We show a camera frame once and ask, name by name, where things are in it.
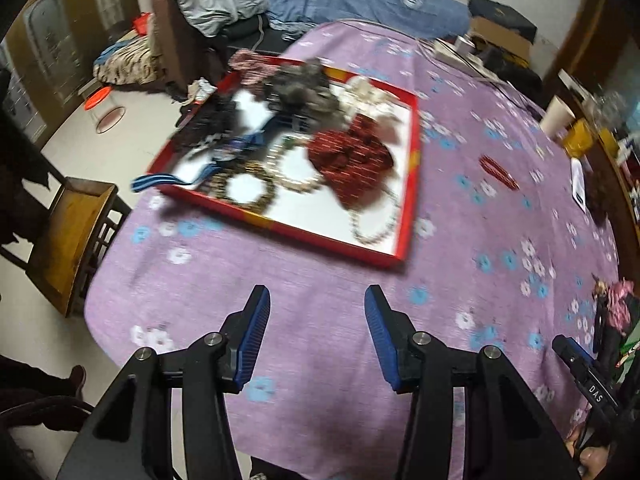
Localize white pearl bracelet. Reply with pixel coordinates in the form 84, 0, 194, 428
349, 194, 402, 247

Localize gold brown bead bracelet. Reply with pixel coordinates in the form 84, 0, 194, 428
209, 159, 278, 216

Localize dark red dotted scrunchie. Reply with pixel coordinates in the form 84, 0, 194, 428
307, 114, 395, 209

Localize blue strap cartoon watch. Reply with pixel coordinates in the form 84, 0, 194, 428
131, 129, 266, 193

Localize red tray white inside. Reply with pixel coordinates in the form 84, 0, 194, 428
146, 80, 420, 268

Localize red bead bracelet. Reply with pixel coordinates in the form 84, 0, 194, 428
477, 154, 522, 192

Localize black hair claw clip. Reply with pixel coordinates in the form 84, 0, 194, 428
170, 92, 238, 154

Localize white cherry print scrunchie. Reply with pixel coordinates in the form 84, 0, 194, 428
338, 76, 399, 124

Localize grey patterned scrunchie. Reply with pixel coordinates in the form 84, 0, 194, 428
262, 58, 344, 127

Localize pink checked scrunchie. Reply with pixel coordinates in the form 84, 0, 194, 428
228, 49, 279, 92

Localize operator right hand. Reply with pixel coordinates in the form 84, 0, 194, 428
564, 422, 620, 480

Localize pink and black jacket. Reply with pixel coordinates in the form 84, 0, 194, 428
592, 280, 639, 382

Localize purple floral bed sheet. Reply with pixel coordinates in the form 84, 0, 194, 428
85, 20, 617, 479

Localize brown hair wig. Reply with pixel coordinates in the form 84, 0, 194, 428
585, 174, 608, 228

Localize wooden chair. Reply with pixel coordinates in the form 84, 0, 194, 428
1, 148, 131, 318

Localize yellow jar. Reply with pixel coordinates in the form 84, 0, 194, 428
562, 118, 594, 159

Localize beige plastic cup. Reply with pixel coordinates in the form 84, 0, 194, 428
539, 96, 576, 140

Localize red plastic stool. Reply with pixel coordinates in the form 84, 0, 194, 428
84, 87, 126, 134

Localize white power strip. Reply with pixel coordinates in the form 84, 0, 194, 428
433, 39, 484, 74

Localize striped blanket on floor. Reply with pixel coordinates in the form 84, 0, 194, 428
92, 36, 164, 86

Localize white phone charger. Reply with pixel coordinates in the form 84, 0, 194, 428
454, 36, 475, 58

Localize cardboard box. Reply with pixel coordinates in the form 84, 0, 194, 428
468, 16, 532, 63

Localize brown armchair with clothes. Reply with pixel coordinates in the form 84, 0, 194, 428
151, 0, 268, 90

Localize dark gift box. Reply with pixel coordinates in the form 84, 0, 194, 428
468, 0, 537, 44

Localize blue plaid quilt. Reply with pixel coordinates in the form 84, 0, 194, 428
267, 0, 471, 39

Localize wooden wardrobe glass doors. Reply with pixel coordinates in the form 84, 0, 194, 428
1, 0, 140, 148

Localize gold keychain with keys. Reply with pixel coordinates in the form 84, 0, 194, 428
592, 275, 608, 306

